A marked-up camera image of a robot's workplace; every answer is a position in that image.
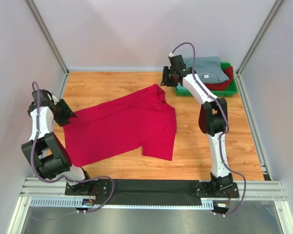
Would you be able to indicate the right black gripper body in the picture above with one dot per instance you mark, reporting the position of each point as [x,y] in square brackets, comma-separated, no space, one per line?
[170,79]

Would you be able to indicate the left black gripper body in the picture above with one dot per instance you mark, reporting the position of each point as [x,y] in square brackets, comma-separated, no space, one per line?
[63,112]

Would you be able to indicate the bright red t shirt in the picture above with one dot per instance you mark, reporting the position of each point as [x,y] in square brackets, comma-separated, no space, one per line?
[142,119]

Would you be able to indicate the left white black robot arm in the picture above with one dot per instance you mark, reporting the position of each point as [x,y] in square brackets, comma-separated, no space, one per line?
[45,153]

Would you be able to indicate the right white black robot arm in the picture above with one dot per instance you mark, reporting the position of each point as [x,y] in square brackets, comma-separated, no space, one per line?
[213,117]

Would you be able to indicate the light teal t shirt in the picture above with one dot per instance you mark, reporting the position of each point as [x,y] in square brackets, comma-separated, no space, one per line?
[180,88]

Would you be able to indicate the grey blue t shirt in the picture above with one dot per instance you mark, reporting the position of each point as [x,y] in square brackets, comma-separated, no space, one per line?
[208,69]

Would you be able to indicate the dark red t shirt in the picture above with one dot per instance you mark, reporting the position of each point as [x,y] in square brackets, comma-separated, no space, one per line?
[229,72]

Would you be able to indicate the black cloth strip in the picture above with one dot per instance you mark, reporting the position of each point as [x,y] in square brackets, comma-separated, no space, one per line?
[153,192]

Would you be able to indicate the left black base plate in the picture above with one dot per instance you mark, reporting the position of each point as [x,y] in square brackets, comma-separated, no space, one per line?
[100,187]

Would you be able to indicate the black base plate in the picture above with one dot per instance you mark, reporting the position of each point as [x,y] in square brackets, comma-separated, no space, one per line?
[207,190]
[100,187]

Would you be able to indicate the aluminium front rail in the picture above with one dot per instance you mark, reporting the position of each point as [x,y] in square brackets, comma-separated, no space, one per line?
[255,190]

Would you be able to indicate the left aluminium corner post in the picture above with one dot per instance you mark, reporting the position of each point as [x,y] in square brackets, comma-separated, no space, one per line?
[46,34]

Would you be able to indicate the aluminium corner post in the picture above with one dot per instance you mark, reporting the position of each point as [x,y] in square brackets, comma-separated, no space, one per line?
[46,34]
[260,35]

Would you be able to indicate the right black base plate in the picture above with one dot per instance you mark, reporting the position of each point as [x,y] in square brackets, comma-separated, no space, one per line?
[207,190]

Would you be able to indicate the right aluminium corner post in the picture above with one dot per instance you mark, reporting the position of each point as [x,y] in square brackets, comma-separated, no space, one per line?
[260,35]

